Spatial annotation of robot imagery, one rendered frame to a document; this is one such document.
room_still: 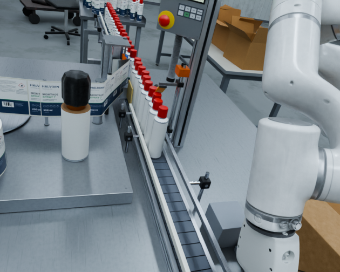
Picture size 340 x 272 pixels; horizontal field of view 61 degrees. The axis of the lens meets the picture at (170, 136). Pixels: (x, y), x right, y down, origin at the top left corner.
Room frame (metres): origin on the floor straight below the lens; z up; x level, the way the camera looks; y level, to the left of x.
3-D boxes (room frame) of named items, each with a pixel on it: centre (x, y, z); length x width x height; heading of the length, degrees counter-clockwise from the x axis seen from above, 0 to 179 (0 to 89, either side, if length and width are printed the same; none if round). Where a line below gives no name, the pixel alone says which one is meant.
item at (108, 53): (1.30, 0.33, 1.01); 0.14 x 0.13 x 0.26; 23
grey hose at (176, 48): (1.14, 0.05, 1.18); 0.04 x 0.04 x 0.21
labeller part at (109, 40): (1.30, 0.33, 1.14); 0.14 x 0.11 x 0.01; 23
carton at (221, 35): (3.12, -0.41, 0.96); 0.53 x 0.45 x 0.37; 115
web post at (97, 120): (1.00, 0.31, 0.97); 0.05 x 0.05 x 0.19
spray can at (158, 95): (0.96, 0.08, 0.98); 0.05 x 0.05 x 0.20
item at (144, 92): (1.05, 0.13, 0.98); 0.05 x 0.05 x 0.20
